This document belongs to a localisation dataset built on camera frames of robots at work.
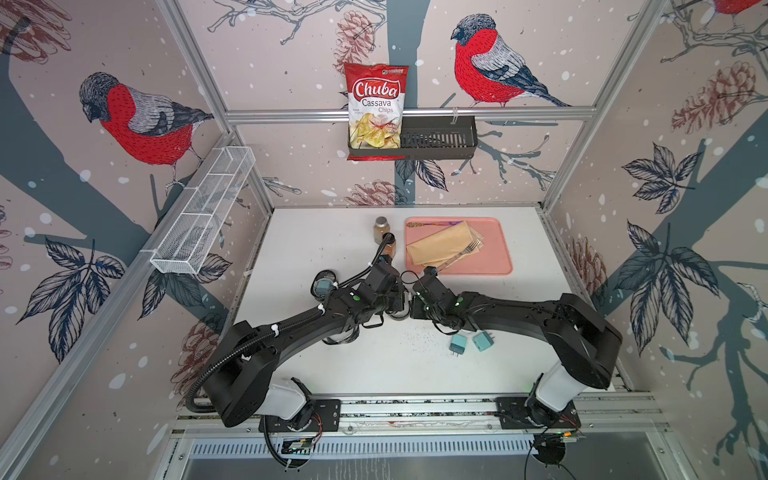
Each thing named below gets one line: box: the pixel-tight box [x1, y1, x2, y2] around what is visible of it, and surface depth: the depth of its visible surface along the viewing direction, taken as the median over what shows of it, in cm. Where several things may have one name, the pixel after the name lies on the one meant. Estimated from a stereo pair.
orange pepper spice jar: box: [382, 232, 397, 257], surface depth 103 cm
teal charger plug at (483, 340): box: [472, 331, 495, 352], surface depth 87 cm
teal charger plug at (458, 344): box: [449, 334, 467, 357], surface depth 85 cm
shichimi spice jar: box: [373, 216, 391, 244], surface depth 106 cm
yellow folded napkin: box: [406, 220, 484, 267], surface depth 109 cm
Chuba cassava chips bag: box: [344, 63, 409, 161], surface depth 86 cm
